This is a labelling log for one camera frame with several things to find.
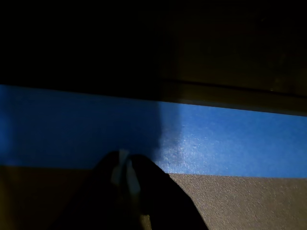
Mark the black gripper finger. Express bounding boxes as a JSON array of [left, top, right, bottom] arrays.
[[47, 150, 144, 230], [129, 154, 208, 230]]

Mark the blue tape strip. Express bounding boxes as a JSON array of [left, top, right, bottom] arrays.
[[0, 83, 307, 179]]

